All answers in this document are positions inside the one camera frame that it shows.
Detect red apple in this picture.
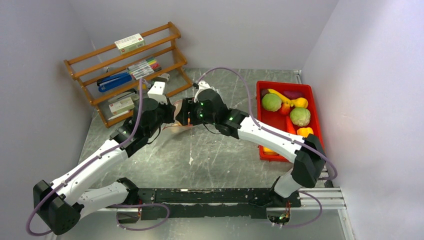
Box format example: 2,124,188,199
278,103,291,116

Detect clear zip bag orange zipper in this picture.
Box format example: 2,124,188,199
161,99,193,134

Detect orange carrot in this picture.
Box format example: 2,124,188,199
285,115,297,135

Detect white box on top shelf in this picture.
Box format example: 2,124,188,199
114,33,145,55

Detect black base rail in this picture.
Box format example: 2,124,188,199
122,188,301,220

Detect yellow squash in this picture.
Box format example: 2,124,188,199
291,97,309,109

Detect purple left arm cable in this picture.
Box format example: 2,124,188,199
25,77,171,237

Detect red plastic bin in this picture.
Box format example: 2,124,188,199
255,80,327,163

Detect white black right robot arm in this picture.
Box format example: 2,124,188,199
175,89,326,207

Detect wooden three-tier shelf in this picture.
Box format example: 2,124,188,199
63,21,192,128

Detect green white staples box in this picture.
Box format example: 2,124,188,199
108,97,134,116

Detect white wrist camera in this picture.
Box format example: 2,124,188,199
193,80,214,103
147,81,167,104

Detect yellow bell pepper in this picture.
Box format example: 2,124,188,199
296,127,314,138
262,147,278,155

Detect green cabbage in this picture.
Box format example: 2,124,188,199
261,93,282,112
289,107,311,127

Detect blue hole punch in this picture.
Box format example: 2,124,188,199
96,72,132,93

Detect marker pen set pack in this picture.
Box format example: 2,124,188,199
127,56,162,80

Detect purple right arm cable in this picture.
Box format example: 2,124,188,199
195,67,339,229

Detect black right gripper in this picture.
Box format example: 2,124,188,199
175,97,218,127

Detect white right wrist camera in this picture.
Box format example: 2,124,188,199
193,80,214,103

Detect purple eggplant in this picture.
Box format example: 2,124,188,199
282,90,304,100

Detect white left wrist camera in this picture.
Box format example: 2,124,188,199
147,81,167,104

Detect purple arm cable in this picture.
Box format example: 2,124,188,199
195,67,339,229
25,77,171,237

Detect black white stapler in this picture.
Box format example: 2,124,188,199
108,88,138,103

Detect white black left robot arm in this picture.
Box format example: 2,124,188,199
26,98,176,236

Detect yellow banana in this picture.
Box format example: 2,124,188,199
267,88,295,107

